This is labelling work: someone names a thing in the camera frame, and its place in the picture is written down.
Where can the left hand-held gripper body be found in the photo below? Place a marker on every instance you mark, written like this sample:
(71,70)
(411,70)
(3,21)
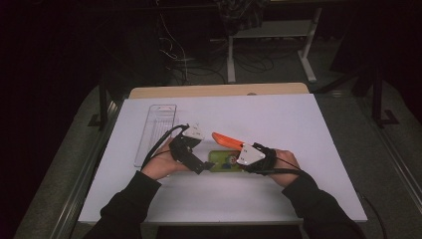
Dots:
(182,149)

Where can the grey metal rail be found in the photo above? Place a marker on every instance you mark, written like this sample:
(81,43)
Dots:
(398,166)
(86,172)

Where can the dark checked cloth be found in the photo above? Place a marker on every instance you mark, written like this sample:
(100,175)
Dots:
(242,15)

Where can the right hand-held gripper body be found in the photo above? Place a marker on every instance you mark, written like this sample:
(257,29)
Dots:
(253,156)

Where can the orange phone case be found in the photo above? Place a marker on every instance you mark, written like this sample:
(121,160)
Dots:
(227,140)

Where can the person's left hand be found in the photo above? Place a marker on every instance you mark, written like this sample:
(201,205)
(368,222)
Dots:
(162,166)

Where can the white metal table frame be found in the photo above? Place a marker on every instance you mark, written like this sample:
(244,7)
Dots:
(275,30)

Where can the clear plastic rack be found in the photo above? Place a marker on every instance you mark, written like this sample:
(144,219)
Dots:
(154,132)

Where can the person's right hand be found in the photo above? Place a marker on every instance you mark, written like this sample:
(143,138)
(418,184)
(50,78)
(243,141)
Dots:
(285,169)

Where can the black metal stand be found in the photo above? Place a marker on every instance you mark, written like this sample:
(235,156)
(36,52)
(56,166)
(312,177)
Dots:
(103,106)
(378,99)

